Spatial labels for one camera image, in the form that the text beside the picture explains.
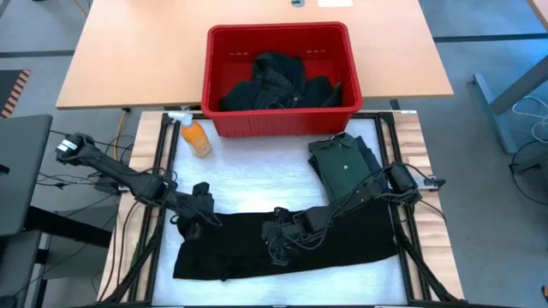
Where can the black aluminium table frame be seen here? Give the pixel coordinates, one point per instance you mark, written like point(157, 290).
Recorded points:
point(166, 122)

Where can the dark navy shorts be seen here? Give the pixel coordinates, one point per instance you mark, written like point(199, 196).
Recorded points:
point(370, 158)

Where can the grey metal desk leg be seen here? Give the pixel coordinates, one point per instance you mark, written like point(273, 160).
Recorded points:
point(496, 112)

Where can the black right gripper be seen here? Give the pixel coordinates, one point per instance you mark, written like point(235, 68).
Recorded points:
point(287, 229)

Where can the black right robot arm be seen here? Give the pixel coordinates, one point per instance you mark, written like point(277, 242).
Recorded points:
point(355, 197)

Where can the light wooden desk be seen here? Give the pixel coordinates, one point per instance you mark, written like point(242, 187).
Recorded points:
point(141, 51)

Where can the red plastic laundry basket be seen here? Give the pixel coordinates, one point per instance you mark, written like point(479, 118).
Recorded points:
point(278, 124)

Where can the white paper sheet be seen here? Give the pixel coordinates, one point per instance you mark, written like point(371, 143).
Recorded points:
point(334, 2)

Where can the dark denim jeans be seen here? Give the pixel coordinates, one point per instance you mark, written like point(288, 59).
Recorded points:
point(278, 81)

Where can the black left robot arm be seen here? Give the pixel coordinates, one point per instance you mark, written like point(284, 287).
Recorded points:
point(115, 169)

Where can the green button shirt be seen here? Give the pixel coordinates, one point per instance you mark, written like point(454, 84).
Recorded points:
point(342, 167)

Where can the orange spray bottle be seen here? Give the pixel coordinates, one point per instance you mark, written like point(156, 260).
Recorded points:
point(197, 141)

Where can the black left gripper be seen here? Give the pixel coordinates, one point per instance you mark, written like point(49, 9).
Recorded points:
point(199, 203)

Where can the black trousers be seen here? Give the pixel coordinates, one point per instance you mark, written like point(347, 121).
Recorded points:
point(342, 248)

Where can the dark grey office chair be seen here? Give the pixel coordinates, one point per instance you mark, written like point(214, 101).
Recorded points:
point(21, 171)

